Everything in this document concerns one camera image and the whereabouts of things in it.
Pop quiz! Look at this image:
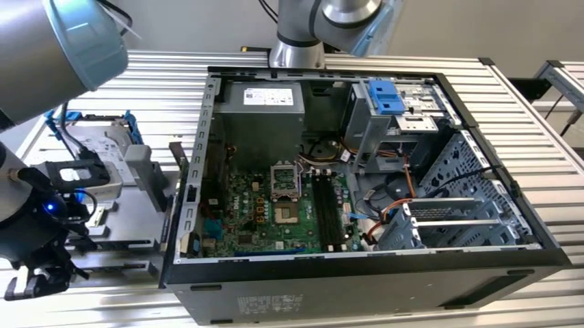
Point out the blue expansion slot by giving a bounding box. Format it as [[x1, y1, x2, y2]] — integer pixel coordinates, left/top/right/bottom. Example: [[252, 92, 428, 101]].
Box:
[[234, 246, 306, 257]]

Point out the green motherboard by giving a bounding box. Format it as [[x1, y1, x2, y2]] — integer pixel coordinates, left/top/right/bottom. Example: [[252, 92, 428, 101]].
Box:
[[198, 167, 366, 259]]

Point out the black camera cable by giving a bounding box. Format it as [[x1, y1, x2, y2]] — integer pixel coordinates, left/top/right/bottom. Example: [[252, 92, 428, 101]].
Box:
[[59, 100, 99, 163]]

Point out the black open PC case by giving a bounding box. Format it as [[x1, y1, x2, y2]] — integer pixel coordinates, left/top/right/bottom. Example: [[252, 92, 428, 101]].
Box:
[[157, 64, 574, 325]]

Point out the blue disk carrier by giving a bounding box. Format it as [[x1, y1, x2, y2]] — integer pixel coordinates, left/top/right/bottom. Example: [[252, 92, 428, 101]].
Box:
[[366, 79, 405, 115]]

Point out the thin locking lever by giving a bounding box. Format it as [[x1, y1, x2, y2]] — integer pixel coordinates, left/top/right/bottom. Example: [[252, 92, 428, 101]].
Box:
[[296, 159, 306, 197]]

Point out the hard disk in blue carrier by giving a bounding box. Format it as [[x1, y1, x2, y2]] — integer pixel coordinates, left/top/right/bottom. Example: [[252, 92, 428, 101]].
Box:
[[43, 109, 146, 187]]

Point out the power wire bundle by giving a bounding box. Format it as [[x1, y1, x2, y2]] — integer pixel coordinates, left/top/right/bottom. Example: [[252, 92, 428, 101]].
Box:
[[298, 150, 353, 165]]

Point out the metal socket cover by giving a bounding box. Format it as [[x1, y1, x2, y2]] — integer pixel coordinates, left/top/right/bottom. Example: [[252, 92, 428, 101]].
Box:
[[269, 159, 302, 202]]

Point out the orange wire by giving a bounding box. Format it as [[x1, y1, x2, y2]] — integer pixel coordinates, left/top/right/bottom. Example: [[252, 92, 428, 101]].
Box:
[[362, 153, 417, 246]]

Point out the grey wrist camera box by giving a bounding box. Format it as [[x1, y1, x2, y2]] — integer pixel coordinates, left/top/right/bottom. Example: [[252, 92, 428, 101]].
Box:
[[43, 159, 125, 203]]

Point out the CPU socket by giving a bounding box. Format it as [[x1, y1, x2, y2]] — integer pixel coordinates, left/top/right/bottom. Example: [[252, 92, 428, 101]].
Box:
[[272, 200, 302, 226]]

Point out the perforated metal disk bay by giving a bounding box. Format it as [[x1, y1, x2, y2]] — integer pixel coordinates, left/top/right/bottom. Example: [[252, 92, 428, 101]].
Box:
[[379, 196, 516, 250]]

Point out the grey parts rack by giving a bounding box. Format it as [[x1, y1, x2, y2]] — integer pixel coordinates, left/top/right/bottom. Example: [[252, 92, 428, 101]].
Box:
[[66, 143, 183, 290]]

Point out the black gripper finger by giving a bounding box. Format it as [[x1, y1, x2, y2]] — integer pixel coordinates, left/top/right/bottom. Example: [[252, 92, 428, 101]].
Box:
[[3, 263, 74, 302], [58, 221, 99, 281]]

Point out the black RAM slot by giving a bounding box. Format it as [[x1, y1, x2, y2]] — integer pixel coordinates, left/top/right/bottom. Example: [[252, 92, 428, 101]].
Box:
[[312, 169, 334, 254], [322, 169, 348, 253]]

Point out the grey power supply unit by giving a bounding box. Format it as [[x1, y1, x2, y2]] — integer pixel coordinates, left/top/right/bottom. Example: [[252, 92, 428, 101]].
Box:
[[213, 80, 306, 168]]

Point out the grey metal disk bay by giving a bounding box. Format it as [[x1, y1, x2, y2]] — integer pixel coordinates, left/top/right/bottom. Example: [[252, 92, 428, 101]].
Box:
[[344, 79, 453, 172]]

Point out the graphics card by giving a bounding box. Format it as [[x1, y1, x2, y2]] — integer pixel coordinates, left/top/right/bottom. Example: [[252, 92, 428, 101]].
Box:
[[167, 141, 191, 209]]

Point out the white paper tag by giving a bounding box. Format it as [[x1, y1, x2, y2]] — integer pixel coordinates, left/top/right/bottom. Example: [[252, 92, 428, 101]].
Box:
[[102, 5, 143, 41]]

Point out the round black case speaker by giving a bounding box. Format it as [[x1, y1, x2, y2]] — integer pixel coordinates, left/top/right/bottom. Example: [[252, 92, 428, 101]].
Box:
[[301, 138, 342, 161]]

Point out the metal slat side table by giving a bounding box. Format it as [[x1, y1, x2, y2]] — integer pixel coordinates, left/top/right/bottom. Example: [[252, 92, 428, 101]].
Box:
[[534, 60, 584, 113]]

